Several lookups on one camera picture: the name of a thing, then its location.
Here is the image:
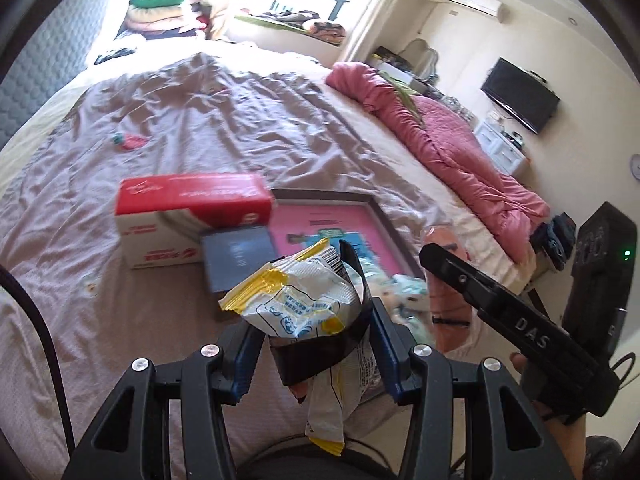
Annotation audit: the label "stack of folded blankets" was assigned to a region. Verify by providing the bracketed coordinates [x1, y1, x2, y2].
[124, 0, 209, 39]

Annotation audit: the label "black elastic band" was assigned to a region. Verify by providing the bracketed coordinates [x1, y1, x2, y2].
[270, 240, 373, 387]

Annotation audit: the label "grey quilted headboard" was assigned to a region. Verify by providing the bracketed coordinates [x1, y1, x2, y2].
[1, 0, 129, 144]

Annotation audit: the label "pink book tray box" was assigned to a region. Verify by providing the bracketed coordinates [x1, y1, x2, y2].
[269, 188, 423, 278]

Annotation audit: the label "black cable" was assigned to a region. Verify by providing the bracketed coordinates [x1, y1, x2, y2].
[0, 263, 76, 461]

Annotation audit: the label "red white tissue box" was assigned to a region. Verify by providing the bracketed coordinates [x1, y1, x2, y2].
[115, 174, 274, 270]

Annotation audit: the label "cream plush rabbit toy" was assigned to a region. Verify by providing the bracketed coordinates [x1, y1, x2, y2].
[369, 274, 430, 332]

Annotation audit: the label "black wall television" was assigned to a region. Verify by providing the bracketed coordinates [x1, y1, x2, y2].
[480, 58, 560, 134]

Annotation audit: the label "lilac wrinkled bed sheet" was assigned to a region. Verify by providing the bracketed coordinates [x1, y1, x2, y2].
[1, 54, 451, 436]

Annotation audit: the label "person's right hand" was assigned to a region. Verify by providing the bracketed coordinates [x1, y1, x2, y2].
[508, 351, 589, 480]

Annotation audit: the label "white drawer cabinet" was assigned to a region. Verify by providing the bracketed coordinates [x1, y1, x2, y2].
[474, 122, 529, 179]

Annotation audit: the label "dark blue small box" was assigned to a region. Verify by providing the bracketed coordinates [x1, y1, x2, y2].
[201, 226, 280, 298]

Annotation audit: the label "clothes on window sill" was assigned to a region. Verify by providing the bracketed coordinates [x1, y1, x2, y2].
[250, 10, 346, 46]

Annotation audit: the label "yellow white snack packet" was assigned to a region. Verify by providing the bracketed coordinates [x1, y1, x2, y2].
[220, 238, 376, 456]

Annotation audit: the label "strawberry embroidered patch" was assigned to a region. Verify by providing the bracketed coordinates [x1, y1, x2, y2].
[112, 132, 148, 151]

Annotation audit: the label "orange plush item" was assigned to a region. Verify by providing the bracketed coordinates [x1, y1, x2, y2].
[423, 226, 472, 353]

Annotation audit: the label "pink quilt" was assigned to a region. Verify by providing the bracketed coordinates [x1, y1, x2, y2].
[326, 62, 550, 264]

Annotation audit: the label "white air conditioner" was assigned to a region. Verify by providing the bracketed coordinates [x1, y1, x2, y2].
[447, 0, 508, 23]

